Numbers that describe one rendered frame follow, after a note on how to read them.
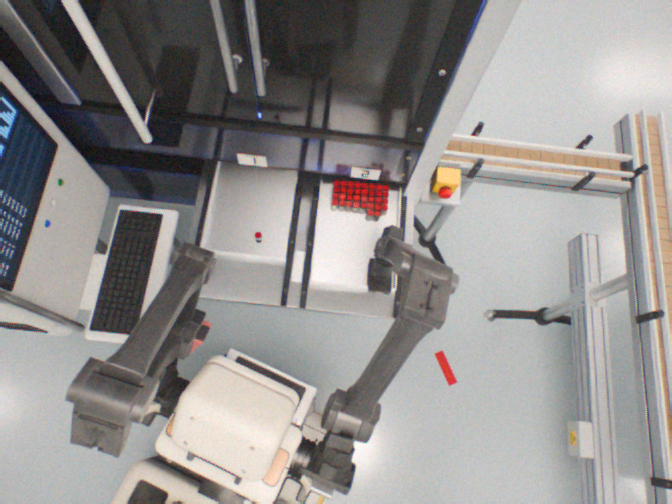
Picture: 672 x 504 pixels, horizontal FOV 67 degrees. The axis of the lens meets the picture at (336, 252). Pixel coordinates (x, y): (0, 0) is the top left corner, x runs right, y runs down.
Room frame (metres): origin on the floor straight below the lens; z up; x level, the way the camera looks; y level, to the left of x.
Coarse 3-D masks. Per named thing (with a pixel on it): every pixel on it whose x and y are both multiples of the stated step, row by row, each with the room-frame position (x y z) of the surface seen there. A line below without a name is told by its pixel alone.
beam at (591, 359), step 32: (576, 256) 0.80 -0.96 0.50; (576, 288) 0.67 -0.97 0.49; (576, 320) 0.54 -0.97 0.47; (576, 352) 0.42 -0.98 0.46; (608, 352) 0.42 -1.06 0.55; (576, 384) 0.30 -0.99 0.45; (608, 384) 0.31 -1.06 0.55; (576, 416) 0.18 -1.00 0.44; (608, 416) 0.19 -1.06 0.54; (608, 448) 0.09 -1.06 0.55; (608, 480) -0.02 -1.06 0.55
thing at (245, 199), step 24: (216, 168) 0.70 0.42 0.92; (240, 168) 0.73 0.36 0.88; (264, 168) 0.74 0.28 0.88; (216, 192) 0.63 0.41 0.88; (240, 192) 0.64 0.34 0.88; (264, 192) 0.66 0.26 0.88; (288, 192) 0.67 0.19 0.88; (216, 216) 0.55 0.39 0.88; (240, 216) 0.56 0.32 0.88; (264, 216) 0.58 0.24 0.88; (288, 216) 0.59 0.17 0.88; (216, 240) 0.47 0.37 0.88; (240, 240) 0.48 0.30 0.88; (264, 240) 0.50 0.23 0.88; (288, 240) 0.51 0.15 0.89
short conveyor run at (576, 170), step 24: (456, 144) 0.93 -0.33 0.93; (480, 144) 0.95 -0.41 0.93; (504, 144) 0.95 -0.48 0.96; (528, 144) 0.95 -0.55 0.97; (480, 168) 0.84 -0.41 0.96; (504, 168) 0.87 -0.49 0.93; (528, 168) 0.89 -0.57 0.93; (552, 168) 0.89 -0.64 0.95; (576, 168) 0.90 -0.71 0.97; (600, 168) 0.94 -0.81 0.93; (624, 168) 0.97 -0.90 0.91; (576, 192) 0.88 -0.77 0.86; (600, 192) 0.88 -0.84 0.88; (624, 192) 0.89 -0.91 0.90
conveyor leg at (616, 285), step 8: (616, 280) 0.64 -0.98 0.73; (624, 280) 0.63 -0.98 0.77; (592, 288) 0.66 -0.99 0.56; (600, 288) 0.63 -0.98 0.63; (608, 288) 0.62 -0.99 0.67; (616, 288) 0.62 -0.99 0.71; (624, 288) 0.61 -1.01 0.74; (592, 296) 0.62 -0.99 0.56; (600, 296) 0.61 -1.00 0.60; (608, 296) 0.61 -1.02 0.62; (560, 304) 0.64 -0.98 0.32; (568, 304) 0.63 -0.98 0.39; (544, 312) 0.64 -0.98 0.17; (552, 312) 0.62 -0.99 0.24; (560, 312) 0.61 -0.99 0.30; (568, 312) 0.61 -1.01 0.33
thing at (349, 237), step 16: (320, 192) 0.68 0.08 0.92; (400, 192) 0.73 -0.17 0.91; (320, 208) 0.64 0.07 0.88; (320, 224) 0.59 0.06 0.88; (336, 224) 0.59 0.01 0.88; (352, 224) 0.60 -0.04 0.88; (368, 224) 0.61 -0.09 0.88; (384, 224) 0.62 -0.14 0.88; (320, 240) 0.53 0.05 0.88; (336, 240) 0.54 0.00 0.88; (352, 240) 0.55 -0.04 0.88; (368, 240) 0.56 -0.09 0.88; (320, 256) 0.48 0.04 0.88; (336, 256) 0.49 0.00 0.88; (352, 256) 0.50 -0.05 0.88; (368, 256) 0.51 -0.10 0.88; (320, 272) 0.43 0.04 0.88; (336, 272) 0.44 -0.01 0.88; (352, 272) 0.45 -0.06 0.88
